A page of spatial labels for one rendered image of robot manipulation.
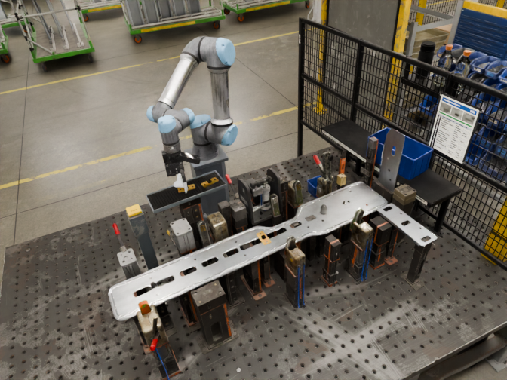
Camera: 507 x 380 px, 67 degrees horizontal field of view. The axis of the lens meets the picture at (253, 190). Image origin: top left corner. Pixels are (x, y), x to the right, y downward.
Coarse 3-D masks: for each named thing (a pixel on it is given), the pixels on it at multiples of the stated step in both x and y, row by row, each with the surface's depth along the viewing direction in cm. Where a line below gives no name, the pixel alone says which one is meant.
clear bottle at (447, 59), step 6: (450, 48) 183; (444, 54) 185; (450, 54) 184; (438, 60) 188; (444, 60) 185; (450, 60) 185; (438, 66) 189; (444, 66) 187; (450, 66) 187; (438, 78) 191; (444, 78) 190; (438, 84) 193
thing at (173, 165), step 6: (162, 150) 171; (180, 150) 171; (162, 156) 169; (168, 156) 170; (174, 156) 171; (168, 162) 172; (174, 162) 173; (180, 162) 173; (168, 168) 172; (174, 168) 173; (180, 168) 174; (168, 174) 174; (174, 174) 175
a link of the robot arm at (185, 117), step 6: (186, 108) 172; (168, 114) 170; (174, 114) 169; (180, 114) 168; (186, 114) 169; (192, 114) 172; (180, 120) 166; (186, 120) 169; (192, 120) 172; (186, 126) 170
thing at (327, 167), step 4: (324, 152) 193; (328, 152) 192; (324, 156) 191; (328, 156) 190; (332, 156) 190; (324, 160) 193; (328, 160) 194; (324, 164) 194; (328, 164) 196; (324, 168) 195; (328, 168) 197; (324, 172) 197; (328, 172) 198; (324, 176) 198; (328, 176) 200
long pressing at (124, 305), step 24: (336, 192) 201; (360, 192) 200; (336, 216) 187; (240, 240) 178; (168, 264) 169; (192, 264) 169; (216, 264) 168; (240, 264) 167; (120, 288) 161; (168, 288) 159; (192, 288) 159; (120, 312) 152
